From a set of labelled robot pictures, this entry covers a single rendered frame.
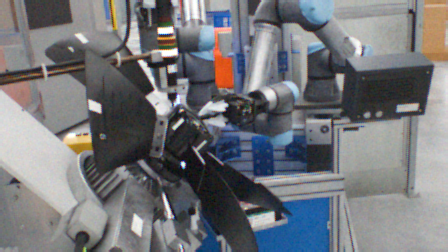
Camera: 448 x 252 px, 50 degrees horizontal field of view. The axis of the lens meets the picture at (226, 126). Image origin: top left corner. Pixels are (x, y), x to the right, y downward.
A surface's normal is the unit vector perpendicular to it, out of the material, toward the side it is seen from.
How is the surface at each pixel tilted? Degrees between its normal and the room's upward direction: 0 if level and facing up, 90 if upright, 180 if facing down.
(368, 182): 90
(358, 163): 89
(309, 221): 90
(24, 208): 90
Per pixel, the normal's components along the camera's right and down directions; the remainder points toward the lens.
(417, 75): 0.11, 0.52
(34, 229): 0.10, 0.29
